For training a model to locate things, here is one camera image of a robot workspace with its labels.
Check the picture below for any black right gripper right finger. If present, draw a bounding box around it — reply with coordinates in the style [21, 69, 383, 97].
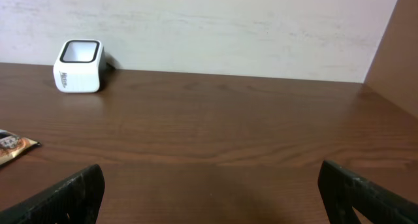
[317, 160, 417, 224]

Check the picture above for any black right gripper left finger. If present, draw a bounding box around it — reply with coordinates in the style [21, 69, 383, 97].
[1, 164, 105, 224]

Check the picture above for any white barcode scanner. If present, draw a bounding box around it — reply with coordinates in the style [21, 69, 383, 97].
[53, 39, 106, 93]

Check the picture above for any yellow snack bag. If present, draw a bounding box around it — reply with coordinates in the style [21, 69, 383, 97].
[1, 130, 41, 165]

